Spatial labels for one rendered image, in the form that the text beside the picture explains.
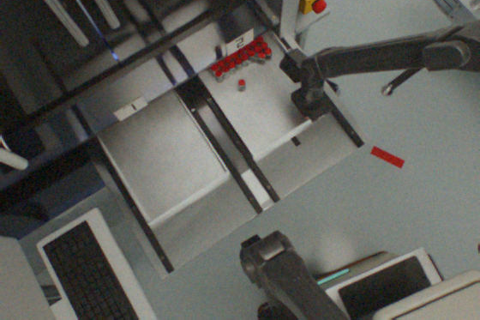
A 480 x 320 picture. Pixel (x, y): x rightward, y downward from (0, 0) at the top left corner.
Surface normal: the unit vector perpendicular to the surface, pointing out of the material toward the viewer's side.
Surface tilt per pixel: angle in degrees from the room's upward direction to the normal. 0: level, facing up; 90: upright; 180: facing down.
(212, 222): 0
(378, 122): 0
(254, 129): 0
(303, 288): 41
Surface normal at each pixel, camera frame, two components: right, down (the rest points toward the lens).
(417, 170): -0.04, -0.25
